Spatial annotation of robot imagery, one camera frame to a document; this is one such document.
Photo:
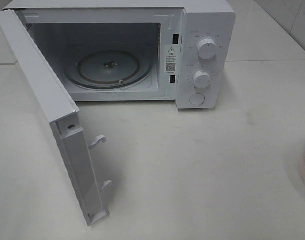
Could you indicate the glass microwave turntable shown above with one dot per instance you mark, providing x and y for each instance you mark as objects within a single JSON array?
[{"x": 109, "y": 69}]

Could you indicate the white microwave door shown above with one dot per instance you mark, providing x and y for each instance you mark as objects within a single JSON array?
[{"x": 61, "y": 113}]

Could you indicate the round white door button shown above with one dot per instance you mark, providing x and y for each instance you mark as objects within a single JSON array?
[{"x": 197, "y": 99}]

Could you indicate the white microwave oven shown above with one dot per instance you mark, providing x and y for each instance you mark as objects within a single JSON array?
[{"x": 167, "y": 30}]

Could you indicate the white microwave knob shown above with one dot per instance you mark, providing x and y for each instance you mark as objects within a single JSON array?
[
  {"x": 207, "y": 48},
  {"x": 201, "y": 80}
]

